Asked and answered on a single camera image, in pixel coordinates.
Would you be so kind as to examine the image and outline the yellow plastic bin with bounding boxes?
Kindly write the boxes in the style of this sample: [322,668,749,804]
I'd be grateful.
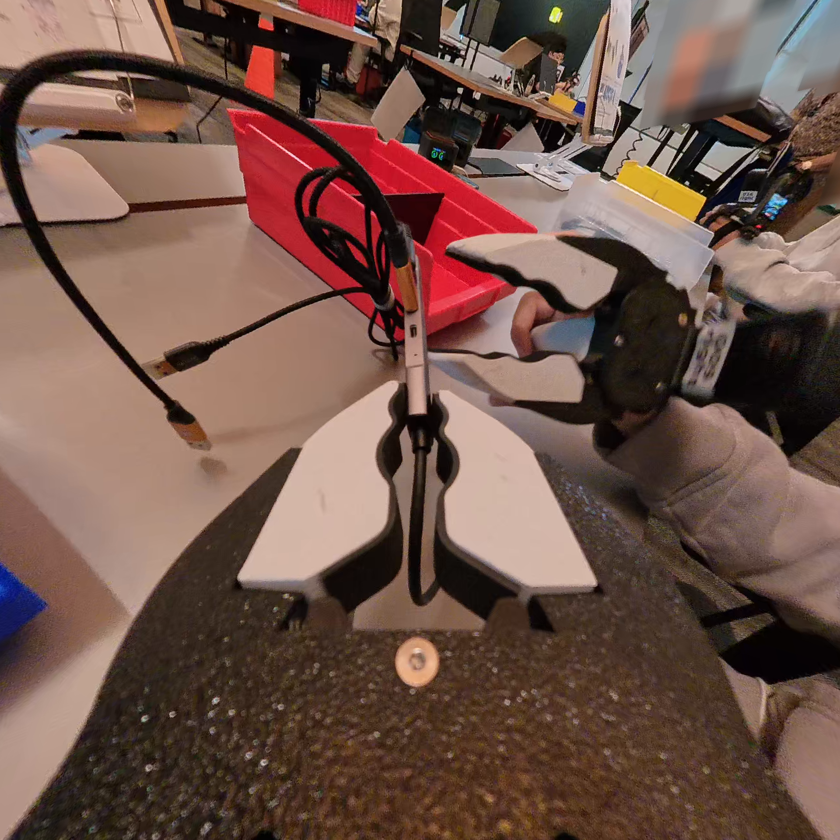
[616,159,708,221]

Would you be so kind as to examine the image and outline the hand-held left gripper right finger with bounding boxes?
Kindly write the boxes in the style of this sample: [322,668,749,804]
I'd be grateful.
[433,390,599,623]

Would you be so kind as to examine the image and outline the black braided usb cable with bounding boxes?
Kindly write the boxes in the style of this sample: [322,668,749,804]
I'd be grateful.
[141,285,398,382]

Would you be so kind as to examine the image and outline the clear plastic box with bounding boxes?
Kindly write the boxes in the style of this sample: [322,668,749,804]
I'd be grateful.
[554,174,716,290]

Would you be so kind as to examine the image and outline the person's right hand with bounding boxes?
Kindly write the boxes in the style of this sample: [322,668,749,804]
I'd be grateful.
[511,290,596,358]

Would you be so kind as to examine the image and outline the orange traffic cone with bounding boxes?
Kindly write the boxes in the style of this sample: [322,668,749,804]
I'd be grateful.
[244,16,284,99]

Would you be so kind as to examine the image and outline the red plastic bin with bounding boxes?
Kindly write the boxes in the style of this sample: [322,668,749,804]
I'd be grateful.
[226,108,539,342]

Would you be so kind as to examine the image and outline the braided cable orange plugs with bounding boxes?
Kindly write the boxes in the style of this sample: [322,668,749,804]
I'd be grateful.
[0,51,421,454]

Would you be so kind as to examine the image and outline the white card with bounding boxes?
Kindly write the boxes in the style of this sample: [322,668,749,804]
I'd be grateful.
[371,66,427,142]

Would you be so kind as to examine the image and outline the white instruction sheet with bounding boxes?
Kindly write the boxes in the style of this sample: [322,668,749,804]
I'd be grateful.
[0,0,161,67]

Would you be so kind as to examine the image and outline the wooden background table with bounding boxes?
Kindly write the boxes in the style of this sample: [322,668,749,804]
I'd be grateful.
[217,0,382,50]

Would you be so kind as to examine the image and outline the blue plastic bin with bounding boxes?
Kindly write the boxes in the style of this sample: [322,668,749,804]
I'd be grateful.
[0,563,48,647]

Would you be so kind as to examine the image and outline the black power station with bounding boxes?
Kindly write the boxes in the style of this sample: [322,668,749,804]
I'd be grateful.
[416,105,483,173]

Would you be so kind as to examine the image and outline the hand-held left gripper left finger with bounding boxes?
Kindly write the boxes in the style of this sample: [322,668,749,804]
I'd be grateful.
[236,381,403,614]

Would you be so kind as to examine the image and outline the red storage crate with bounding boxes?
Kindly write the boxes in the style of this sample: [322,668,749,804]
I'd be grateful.
[298,0,358,27]

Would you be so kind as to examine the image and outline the person's clothed body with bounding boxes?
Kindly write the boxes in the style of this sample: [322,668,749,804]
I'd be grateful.
[722,676,840,840]

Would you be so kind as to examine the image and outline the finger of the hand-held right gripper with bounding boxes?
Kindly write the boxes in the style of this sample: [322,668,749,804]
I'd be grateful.
[430,350,608,426]
[445,231,623,314]

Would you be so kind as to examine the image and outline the grey usb hub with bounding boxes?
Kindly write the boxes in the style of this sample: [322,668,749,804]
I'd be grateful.
[402,239,442,608]

